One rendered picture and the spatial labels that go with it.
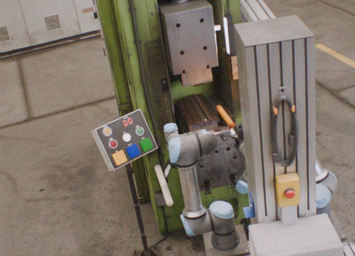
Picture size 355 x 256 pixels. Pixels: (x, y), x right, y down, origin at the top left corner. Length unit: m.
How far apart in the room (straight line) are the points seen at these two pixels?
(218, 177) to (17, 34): 5.45
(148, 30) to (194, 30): 0.30
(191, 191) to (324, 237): 0.70
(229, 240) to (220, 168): 1.05
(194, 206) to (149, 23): 1.29
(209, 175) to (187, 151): 1.28
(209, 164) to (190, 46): 0.86
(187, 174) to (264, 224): 0.47
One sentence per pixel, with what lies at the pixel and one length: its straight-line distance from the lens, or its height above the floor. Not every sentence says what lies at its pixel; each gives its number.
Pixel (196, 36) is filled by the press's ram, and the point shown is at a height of 1.59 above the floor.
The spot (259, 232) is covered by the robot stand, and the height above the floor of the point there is 1.23.
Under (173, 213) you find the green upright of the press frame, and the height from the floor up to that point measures 0.17.
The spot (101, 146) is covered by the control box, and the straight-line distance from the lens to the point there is 3.25.
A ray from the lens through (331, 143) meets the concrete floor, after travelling 5.09.
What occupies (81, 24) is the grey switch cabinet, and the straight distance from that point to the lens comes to 8.61.
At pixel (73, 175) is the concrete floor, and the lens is 5.11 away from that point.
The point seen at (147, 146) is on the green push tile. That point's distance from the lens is 3.34.
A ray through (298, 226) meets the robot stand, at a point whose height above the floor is 1.23.
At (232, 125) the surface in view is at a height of 1.15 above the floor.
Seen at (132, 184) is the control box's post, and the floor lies 0.69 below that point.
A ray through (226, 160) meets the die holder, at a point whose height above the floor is 0.68.
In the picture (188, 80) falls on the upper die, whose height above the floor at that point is 1.31.
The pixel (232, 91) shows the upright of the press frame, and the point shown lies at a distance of 3.67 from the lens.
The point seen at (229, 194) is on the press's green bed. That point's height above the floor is 0.38.
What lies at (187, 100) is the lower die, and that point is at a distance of 3.85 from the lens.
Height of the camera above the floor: 2.71
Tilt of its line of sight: 29 degrees down
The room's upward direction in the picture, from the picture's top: 9 degrees counter-clockwise
